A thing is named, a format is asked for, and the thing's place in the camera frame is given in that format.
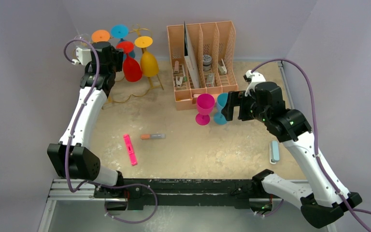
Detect red plastic wine glass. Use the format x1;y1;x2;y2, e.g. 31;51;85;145
116;41;143;82

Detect light blue wine glass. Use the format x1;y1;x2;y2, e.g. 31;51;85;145
214;93;228;125

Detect magenta plastic wine glass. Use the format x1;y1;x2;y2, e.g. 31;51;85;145
195;93;215;126

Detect yellow plastic wine glass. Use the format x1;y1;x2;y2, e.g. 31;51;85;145
135;36;159;77

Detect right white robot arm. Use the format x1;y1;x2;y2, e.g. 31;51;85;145
221;82;362;229

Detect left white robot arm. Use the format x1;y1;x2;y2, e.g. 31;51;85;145
47;42;125;198

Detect orange plastic wine glass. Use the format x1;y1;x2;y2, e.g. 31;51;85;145
91;29;111;43

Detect dark blue wine glass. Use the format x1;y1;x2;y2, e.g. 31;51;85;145
110;24;136;61

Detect clear wine glass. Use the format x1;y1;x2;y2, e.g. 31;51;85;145
74;33;90;42

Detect small white stapler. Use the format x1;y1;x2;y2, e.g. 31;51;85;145
218;59;228;75

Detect round grey tin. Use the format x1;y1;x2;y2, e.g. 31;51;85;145
202;54;213;72

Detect peach desk organizer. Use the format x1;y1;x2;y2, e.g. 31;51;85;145
167;21;238;111

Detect white folder in organizer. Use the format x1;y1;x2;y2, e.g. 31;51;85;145
184;22;200;88

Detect pink flat clip tool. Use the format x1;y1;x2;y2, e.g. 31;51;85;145
123;134;138;166

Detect orange grey marker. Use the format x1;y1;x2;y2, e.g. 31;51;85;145
141;133;166;140

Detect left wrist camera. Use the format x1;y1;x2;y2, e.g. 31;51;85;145
71;47;92;66

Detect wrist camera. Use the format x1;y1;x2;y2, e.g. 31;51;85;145
243;70;266;97
71;47;92;66

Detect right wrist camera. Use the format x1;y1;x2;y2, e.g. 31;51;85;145
243;70;266;97

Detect gold wire glass rack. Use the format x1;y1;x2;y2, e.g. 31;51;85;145
72;25;164;110

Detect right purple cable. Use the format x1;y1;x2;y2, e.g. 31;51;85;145
249;58;371;232

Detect aluminium table frame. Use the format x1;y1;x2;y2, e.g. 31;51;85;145
38;58;337;232

